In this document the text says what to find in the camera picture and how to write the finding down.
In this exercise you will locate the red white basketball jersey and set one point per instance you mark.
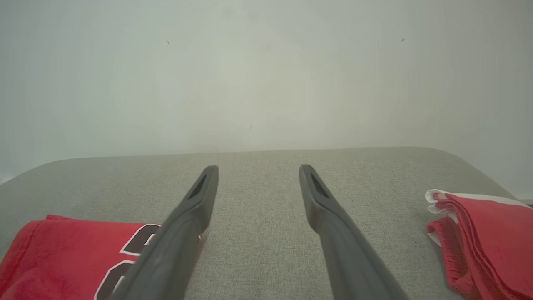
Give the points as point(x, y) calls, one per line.
point(62, 258)

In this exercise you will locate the red white basketball shorts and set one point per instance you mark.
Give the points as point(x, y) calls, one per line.
point(491, 241)

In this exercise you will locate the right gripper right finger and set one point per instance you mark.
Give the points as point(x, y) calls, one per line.
point(349, 258)

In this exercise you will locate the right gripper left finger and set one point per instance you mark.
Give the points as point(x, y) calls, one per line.
point(175, 250)

